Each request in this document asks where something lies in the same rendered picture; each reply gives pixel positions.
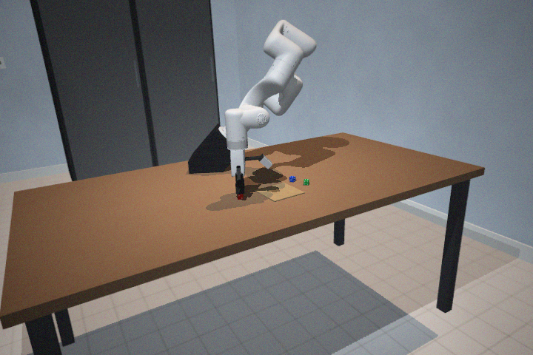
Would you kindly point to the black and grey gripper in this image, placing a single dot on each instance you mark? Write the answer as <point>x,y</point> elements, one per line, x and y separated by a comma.
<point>237,160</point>

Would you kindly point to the beige flat mat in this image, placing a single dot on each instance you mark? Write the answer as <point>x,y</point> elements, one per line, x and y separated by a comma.
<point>279,191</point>

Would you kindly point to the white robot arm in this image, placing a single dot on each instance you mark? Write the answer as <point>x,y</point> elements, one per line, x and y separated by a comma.
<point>277,90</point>

